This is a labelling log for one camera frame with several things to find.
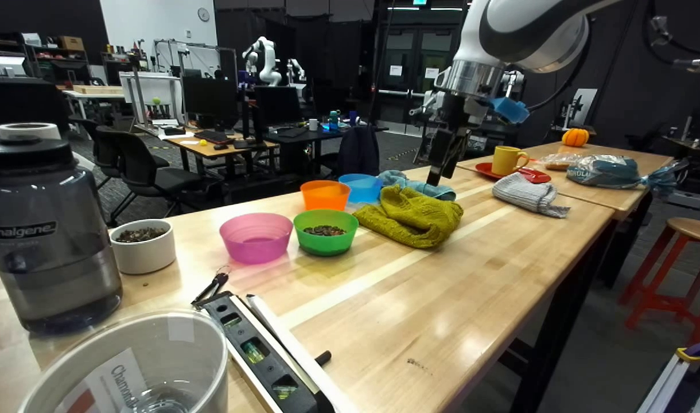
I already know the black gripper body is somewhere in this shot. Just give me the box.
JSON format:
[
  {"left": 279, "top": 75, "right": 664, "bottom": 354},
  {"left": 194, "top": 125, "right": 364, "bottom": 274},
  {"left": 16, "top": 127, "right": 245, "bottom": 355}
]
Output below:
[{"left": 428, "top": 89, "right": 474, "bottom": 160}]

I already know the olive green knitted cloth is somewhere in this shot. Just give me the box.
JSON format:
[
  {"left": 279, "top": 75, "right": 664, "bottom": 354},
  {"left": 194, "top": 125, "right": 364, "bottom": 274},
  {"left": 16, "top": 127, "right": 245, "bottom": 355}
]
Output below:
[{"left": 353, "top": 184, "right": 465, "bottom": 253}]

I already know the robot base platform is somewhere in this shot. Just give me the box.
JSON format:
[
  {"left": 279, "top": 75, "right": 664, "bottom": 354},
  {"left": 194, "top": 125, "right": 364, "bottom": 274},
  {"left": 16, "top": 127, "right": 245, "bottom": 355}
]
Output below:
[{"left": 633, "top": 338, "right": 700, "bottom": 413}]

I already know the teal towel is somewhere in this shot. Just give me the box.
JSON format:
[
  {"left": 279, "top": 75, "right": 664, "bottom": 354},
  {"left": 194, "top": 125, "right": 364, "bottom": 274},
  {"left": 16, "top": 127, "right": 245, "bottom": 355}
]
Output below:
[{"left": 373, "top": 168, "right": 459, "bottom": 204}]

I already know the yellow mug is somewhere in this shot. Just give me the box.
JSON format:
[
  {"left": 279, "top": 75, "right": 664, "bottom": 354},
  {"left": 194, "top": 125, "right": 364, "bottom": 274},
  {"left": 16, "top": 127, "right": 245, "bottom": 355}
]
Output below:
[{"left": 489, "top": 145, "right": 532, "bottom": 180}]

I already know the blue plastic bowl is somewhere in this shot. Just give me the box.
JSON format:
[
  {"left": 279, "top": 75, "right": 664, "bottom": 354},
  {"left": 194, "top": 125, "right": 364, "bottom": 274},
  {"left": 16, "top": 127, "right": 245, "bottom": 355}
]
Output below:
[{"left": 337, "top": 173, "right": 385, "bottom": 207}]

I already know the grey knitted cloth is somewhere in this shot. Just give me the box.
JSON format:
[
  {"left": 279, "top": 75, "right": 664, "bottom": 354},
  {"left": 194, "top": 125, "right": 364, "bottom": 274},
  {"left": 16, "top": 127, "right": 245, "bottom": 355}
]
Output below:
[{"left": 492, "top": 173, "right": 572, "bottom": 220}]

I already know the red plate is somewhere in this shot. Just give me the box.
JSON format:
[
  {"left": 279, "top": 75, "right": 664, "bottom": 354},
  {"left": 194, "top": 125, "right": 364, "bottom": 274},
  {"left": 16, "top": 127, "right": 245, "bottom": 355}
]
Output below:
[{"left": 472, "top": 159, "right": 552, "bottom": 185}]

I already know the orange plastic bowl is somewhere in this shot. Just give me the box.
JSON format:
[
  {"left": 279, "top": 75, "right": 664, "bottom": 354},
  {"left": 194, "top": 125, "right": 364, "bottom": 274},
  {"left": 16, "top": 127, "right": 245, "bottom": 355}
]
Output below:
[{"left": 299, "top": 177, "right": 350, "bottom": 213}]

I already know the orange pumpkin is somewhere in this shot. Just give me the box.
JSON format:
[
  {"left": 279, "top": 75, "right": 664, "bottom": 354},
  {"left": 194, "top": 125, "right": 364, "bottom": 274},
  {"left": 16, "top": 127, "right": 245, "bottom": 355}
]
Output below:
[{"left": 559, "top": 127, "right": 593, "bottom": 149}]

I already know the green plastic bowl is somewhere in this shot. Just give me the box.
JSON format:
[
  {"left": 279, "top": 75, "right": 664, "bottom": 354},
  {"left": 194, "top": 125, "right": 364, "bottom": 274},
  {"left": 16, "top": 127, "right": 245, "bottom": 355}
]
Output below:
[{"left": 291, "top": 210, "right": 361, "bottom": 259}]

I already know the plastic bag of blue cloths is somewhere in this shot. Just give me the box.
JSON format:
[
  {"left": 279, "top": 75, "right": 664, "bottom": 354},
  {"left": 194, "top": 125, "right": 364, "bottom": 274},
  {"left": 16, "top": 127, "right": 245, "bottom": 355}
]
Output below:
[{"left": 565, "top": 152, "right": 679, "bottom": 194}]

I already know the pink plastic bowl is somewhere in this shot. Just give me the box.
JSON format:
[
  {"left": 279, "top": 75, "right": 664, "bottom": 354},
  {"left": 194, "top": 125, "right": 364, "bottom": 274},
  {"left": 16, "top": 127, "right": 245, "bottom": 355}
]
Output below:
[{"left": 217, "top": 212, "right": 294, "bottom": 267}]

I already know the white flat ruler strip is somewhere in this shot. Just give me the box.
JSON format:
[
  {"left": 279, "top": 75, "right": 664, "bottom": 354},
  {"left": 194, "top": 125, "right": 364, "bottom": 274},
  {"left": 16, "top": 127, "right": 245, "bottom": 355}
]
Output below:
[{"left": 244, "top": 291, "right": 339, "bottom": 413}]

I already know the orange leg wooden stool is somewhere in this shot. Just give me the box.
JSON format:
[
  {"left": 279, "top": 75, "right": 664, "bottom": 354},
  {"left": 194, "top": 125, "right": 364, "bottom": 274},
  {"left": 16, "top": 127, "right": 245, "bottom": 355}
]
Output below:
[{"left": 620, "top": 213, "right": 700, "bottom": 348}]

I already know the black office chair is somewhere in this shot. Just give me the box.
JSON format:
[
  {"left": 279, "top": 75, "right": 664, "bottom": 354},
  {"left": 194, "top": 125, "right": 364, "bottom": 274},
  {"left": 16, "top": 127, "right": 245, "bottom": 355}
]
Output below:
[{"left": 93, "top": 125, "right": 206, "bottom": 224}]

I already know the small white bowl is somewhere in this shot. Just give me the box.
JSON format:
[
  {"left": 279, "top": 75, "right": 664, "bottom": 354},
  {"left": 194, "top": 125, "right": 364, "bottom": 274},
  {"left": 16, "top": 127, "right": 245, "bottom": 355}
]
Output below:
[{"left": 105, "top": 219, "right": 178, "bottom": 278}]

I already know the white bucket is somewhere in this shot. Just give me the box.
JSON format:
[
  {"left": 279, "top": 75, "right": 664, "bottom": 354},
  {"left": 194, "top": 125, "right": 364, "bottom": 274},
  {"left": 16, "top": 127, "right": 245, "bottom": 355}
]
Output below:
[{"left": 16, "top": 309, "right": 232, "bottom": 413}]

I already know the dark grey plastic jug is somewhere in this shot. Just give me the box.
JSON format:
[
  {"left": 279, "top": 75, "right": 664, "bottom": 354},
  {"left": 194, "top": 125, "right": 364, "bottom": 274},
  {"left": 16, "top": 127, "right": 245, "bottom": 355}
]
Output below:
[{"left": 0, "top": 138, "right": 124, "bottom": 338}]

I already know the white roll on jug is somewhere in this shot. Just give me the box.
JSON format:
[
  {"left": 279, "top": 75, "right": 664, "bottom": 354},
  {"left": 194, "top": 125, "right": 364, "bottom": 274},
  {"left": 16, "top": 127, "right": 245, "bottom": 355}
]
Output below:
[{"left": 0, "top": 120, "right": 61, "bottom": 145}]

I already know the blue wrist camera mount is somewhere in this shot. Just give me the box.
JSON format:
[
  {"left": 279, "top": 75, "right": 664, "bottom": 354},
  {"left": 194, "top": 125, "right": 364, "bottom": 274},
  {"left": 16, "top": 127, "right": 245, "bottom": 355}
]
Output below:
[{"left": 489, "top": 94, "right": 532, "bottom": 127}]

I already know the short wooden table black frame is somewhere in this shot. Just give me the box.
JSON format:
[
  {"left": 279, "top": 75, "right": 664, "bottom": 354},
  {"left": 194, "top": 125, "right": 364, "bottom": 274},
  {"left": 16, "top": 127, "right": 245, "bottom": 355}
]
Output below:
[{"left": 516, "top": 141, "right": 677, "bottom": 291}]

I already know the long wooden table black frame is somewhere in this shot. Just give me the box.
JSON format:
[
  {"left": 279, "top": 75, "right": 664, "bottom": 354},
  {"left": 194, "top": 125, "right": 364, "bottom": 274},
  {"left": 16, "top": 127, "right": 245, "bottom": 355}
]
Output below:
[{"left": 0, "top": 160, "right": 620, "bottom": 413}]

